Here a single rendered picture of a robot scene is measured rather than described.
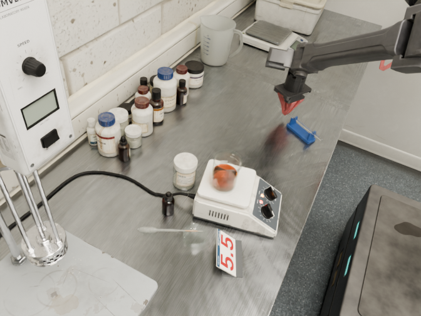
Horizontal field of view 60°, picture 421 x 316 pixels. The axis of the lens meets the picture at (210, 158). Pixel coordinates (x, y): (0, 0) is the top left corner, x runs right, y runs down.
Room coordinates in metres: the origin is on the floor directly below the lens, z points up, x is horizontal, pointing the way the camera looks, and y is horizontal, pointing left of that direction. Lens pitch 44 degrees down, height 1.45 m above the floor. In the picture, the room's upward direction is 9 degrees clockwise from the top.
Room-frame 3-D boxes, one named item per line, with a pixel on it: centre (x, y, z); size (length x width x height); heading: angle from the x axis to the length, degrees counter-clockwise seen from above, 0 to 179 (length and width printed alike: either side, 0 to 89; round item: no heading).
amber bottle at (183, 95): (0.96, 0.12, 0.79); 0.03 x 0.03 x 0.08
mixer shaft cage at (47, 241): (0.30, 0.25, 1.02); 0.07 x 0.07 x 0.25
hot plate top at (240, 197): (0.57, -0.05, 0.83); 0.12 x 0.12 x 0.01; 82
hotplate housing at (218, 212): (0.56, -0.07, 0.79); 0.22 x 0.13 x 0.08; 82
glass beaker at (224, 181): (0.56, -0.04, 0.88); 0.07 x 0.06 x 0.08; 54
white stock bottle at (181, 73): (1.01, 0.13, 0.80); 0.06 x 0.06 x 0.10
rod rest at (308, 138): (0.90, -0.27, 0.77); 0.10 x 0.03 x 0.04; 40
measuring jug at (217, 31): (1.27, 0.03, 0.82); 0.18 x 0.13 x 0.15; 67
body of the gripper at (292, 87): (0.96, -0.22, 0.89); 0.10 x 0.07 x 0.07; 130
